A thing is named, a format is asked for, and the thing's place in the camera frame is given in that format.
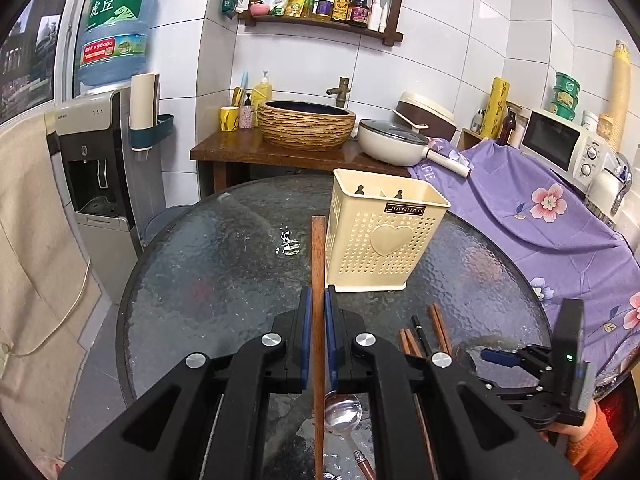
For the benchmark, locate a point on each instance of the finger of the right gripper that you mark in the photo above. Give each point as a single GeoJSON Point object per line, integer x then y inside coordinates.
{"type": "Point", "coordinates": [502, 358]}

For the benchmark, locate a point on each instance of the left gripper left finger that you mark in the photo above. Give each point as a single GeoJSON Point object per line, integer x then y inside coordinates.
{"type": "Point", "coordinates": [291, 371]}

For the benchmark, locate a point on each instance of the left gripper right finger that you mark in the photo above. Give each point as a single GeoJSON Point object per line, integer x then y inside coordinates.
{"type": "Point", "coordinates": [346, 373]}

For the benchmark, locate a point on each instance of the steel spoon with brown handle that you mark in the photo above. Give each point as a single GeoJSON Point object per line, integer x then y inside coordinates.
{"type": "Point", "coordinates": [342, 415]}

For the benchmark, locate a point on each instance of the orange sleeve forearm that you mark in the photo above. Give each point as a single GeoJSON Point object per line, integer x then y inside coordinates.
{"type": "Point", "coordinates": [592, 446]}

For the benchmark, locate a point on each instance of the right hand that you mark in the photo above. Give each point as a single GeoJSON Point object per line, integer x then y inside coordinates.
{"type": "Point", "coordinates": [567, 432]}

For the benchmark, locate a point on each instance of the cream plastic utensil holder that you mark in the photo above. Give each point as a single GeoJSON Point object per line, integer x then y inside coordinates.
{"type": "Point", "coordinates": [378, 229]}

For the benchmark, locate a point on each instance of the purple floral cloth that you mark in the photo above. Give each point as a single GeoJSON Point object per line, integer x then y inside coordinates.
{"type": "Point", "coordinates": [557, 243]}

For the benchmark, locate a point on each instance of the cream frying pan with lid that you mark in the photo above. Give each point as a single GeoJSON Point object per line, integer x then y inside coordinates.
{"type": "Point", "coordinates": [399, 146]}

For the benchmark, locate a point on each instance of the woven basin sink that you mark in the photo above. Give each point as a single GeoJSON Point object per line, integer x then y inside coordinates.
{"type": "Point", "coordinates": [303, 125]}

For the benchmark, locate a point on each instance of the white microwave oven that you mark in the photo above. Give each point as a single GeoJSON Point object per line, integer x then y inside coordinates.
{"type": "Point", "coordinates": [572, 152]}

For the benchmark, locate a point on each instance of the brown white rice cooker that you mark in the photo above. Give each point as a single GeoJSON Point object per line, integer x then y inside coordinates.
{"type": "Point", "coordinates": [424, 116]}

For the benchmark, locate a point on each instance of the pink soap dispenser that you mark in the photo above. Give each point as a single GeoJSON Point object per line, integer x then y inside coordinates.
{"type": "Point", "coordinates": [246, 119]}

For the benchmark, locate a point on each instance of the dark brown bottle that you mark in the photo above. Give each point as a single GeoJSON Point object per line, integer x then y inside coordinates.
{"type": "Point", "coordinates": [508, 126]}

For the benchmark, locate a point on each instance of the bronze faucet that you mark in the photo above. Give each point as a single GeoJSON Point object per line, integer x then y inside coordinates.
{"type": "Point", "coordinates": [340, 92]}

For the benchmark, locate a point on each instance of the yellow mug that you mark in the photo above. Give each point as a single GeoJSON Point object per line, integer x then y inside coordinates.
{"type": "Point", "coordinates": [229, 118]}

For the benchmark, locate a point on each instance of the beige cloth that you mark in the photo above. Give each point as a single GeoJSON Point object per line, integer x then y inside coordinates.
{"type": "Point", "coordinates": [47, 293]}

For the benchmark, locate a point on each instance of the yellow soap bottle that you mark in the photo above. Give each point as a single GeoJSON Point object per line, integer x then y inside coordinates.
{"type": "Point", "coordinates": [261, 93]}

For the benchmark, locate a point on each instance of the water dispenser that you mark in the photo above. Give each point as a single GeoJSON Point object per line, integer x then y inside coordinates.
{"type": "Point", "coordinates": [115, 190]}

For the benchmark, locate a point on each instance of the paper cup dispenser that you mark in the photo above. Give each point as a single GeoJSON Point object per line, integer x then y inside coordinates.
{"type": "Point", "coordinates": [147, 127]}

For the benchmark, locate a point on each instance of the yellow roll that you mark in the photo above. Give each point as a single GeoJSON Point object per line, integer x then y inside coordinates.
{"type": "Point", "coordinates": [495, 108]}

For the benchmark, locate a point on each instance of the tall beige roll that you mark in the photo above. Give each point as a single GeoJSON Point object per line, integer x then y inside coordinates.
{"type": "Point", "coordinates": [620, 93]}

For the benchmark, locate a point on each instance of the green stacked containers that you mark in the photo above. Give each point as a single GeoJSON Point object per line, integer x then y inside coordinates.
{"type": "Point", "coordinates": [565, 94]}

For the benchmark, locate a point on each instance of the yellow oil bottle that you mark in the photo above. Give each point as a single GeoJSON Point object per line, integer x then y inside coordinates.
{"type": "Point", "coordinates": [340, 10]}

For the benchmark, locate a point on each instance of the dark soy sauce bottle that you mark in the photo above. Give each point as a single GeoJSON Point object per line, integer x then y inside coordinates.
{"type": "Point", "coordinates": [359, 13]}

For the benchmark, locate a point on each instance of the blue water jug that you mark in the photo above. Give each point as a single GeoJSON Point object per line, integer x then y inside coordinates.
{"type": "Point", "coordinates": [115, 42]}

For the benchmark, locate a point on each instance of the wooden wall shelf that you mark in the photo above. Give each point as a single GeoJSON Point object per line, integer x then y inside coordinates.
{"type": "Point", "coordinates": [330, 5]}

